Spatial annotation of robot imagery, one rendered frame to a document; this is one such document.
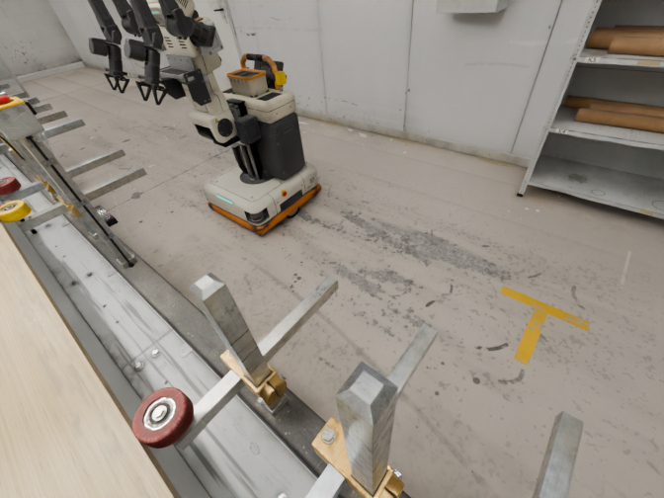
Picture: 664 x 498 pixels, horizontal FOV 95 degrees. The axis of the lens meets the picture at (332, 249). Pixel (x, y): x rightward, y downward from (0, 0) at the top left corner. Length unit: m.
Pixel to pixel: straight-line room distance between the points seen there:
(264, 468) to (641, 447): 1.38
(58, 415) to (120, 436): 0.12
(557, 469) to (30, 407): 0.83
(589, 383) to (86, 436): 1.69
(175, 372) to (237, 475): 0.32
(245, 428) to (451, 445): 0.87
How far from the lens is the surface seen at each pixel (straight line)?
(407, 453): 1.43
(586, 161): 2.96
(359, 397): 0.25
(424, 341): 0.63
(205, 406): 0.65
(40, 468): 0.68
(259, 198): 2.11
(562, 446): 0.65
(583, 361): 1.82
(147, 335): 1.10
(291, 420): 0.73
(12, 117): 1.03
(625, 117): 2.53
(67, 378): 0.74
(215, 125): 2.00
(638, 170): 2.98
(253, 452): 0.82
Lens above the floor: 1.39
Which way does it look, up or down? 43 degrees down
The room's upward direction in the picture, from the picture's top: 7 degrees counter-clockwise
